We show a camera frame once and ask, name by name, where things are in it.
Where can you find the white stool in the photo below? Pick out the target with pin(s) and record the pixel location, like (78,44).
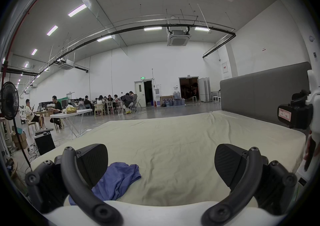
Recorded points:
(219,99)
(214,99)

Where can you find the person's right hand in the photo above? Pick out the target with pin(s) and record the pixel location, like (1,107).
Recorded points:
(310,150)

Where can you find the black standing fan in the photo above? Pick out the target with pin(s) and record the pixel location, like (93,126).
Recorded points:
(9,101)

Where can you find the brown carton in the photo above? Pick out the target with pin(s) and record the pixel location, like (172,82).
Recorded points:
(20,141)

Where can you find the grey padded headboard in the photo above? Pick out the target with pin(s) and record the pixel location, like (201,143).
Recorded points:
(250,94)

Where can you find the wooden desk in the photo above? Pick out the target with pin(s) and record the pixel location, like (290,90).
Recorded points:
(43,112)

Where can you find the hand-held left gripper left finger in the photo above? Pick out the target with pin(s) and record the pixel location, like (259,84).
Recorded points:
(75,185)

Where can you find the white folding table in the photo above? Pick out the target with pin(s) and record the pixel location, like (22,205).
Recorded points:
(72,112)

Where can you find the stack of water bottles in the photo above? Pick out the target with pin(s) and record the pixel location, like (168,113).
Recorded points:
(175,99)

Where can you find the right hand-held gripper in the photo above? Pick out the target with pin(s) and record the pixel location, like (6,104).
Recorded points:
(300,116)

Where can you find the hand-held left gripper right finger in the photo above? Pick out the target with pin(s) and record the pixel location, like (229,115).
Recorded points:
(246,185)

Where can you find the black box-shaped device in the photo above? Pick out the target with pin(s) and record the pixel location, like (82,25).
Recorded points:
(45,142)

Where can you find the group of people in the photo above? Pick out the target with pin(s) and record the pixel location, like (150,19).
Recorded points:
(127,101)

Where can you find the bed with beige sheet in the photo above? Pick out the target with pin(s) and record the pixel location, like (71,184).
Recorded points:
(175,144)

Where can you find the blue garment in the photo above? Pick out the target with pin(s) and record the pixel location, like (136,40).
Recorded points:
(117,180)

